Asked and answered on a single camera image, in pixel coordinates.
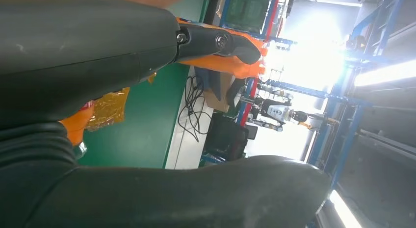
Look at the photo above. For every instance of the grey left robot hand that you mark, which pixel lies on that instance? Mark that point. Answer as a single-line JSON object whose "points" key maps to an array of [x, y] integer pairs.
{"points": [[81, 41]]}

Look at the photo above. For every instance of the yellow plastic sheet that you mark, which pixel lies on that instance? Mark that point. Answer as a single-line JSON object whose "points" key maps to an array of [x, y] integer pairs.
{"points": [[107, 109]]}

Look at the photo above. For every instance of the green plastic crate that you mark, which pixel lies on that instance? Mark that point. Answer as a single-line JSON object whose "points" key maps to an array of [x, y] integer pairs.
{"points": [[247, 12]]}

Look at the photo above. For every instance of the green table mat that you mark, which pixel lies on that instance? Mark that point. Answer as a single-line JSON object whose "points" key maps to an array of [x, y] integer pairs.
{"points": [[146, 122]]}

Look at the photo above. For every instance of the cardboard box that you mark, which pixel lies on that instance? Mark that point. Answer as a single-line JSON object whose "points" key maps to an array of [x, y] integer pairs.
{"points": [[217, 103]]}

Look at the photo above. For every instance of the black controller with screen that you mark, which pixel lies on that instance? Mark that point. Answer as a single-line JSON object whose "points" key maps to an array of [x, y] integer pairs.
{"points": [[234, 93]]}

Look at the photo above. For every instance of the black carrying case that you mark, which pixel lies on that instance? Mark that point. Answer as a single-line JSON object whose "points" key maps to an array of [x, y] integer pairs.
{"points": [[226, 139]]}

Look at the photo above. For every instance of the white black humanoid robot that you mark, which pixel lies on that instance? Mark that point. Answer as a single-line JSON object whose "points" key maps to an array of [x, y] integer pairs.
{"points": [[279, 112]]}

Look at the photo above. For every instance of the blue metal rack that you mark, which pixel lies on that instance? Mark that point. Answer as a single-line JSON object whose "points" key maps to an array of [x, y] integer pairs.
{"points": [[325, 96]]}

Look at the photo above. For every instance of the ceiling light strip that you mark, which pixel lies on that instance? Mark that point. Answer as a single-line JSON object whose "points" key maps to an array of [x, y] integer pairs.
{"points": [[341, 210], [386, 74]]}

